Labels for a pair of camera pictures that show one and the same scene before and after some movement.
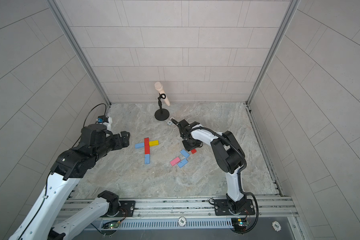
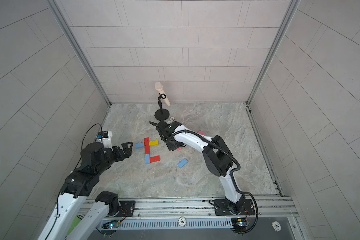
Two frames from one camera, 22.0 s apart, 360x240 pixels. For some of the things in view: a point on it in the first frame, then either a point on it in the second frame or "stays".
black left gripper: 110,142 to 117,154
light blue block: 147,159 stays
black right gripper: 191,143 to 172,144
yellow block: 153,143 stays
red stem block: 146,143 stays
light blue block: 138,145 stays
